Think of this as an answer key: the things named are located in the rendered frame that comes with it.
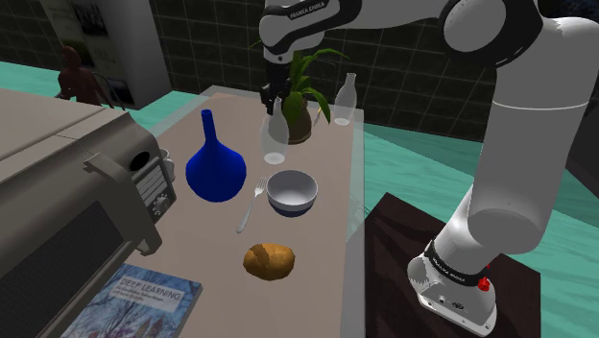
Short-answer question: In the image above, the blue book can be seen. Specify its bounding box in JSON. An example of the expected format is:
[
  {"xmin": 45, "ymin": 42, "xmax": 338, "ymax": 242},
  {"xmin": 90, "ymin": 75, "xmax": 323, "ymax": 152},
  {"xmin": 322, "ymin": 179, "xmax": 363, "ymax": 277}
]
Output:
[{"xmin": 60, "ymin": 262, "xmax": 204, "ymax": 338}]

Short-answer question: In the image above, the potted green plant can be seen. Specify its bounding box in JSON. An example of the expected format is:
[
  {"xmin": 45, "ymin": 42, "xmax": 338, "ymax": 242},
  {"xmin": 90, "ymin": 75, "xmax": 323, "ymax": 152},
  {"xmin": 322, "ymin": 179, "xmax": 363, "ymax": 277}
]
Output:
[{"xmin": 248, "ymin": 38, "xmax": 350, "ymax": 145}]

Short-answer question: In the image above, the clear glass bottle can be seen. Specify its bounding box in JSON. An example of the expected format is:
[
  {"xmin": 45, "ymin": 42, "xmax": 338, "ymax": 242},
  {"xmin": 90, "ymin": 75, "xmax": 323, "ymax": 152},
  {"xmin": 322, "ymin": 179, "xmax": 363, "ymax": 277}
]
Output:
[
  {"xmin": 260, "ymin": 96, "xmax": 291, "ymax": 165},
  {"xmin": 332, "ymin": 72, "xmax": 358, "ymax": 127}
]

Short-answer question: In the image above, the grey toaster oven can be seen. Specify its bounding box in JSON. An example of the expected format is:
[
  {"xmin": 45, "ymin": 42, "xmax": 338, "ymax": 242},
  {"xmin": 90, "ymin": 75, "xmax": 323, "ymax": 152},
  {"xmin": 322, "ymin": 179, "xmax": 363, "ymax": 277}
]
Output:
[{"xmin": 0, "ymin": 87, "xmax": 178, "ymax": 338}]

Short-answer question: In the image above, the white mug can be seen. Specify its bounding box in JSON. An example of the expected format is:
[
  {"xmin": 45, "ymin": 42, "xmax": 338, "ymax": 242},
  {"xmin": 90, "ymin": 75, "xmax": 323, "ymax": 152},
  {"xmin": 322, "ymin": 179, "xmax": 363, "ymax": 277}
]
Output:
[{"xmin": 158, "ymin": 148, "xmax": 177, "ymax": 183}]

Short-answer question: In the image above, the dark robot stand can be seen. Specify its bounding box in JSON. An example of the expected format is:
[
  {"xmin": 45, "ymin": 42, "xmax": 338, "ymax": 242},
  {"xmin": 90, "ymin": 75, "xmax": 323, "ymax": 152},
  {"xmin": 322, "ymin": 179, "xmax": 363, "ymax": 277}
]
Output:
[{"xmin": 364, "ymin": 191, "xmax": 542, "ymax": 338}]

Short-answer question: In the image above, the white bowl with blue base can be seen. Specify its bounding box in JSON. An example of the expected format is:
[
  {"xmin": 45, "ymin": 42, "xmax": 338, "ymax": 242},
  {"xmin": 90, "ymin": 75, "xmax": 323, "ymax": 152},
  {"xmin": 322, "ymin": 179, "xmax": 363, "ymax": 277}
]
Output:
[{"xmin": 266, "ymin": 169, "xmax": 320, "ymax": 219}]

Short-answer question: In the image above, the blue flask vase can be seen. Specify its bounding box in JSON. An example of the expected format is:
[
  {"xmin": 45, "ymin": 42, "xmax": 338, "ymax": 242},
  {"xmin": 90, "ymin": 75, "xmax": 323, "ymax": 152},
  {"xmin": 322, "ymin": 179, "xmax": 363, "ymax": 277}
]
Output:
[{"xmin": 184, "ymin": 109, "xmax": 248, "ymax": 204}]

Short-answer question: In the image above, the brown potato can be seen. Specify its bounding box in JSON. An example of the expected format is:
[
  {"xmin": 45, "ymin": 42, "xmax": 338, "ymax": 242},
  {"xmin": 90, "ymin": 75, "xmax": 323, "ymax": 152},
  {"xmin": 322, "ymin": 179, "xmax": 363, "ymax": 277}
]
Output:
[{"xmin": 242, "ymin": 242, "xmax": 297, "ymax": 282}]

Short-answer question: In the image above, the dark red figure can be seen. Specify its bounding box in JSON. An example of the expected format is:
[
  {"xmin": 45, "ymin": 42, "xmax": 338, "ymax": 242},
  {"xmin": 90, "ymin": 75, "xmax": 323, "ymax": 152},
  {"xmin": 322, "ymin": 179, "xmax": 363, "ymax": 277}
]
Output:
[{"xmin": 57, "ymin": 45, "xmax": 102, "ymax": 107}]

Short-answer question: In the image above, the white cabinet with pictures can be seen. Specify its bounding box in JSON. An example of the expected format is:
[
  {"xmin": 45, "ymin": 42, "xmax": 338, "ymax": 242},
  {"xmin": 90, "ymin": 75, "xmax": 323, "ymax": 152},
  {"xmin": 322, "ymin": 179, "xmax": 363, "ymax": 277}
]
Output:
[{"xmin": 39, "ymin": 0, "xmax": 173, "ymax": 110}]

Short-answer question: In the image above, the silver fork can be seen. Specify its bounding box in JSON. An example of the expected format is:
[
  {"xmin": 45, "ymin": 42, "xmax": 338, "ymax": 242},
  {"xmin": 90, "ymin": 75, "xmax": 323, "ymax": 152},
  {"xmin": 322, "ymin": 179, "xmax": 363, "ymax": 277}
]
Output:
[{"xmin": 235, "ymin": 176, "xmax": 269, "ymax": 234}]

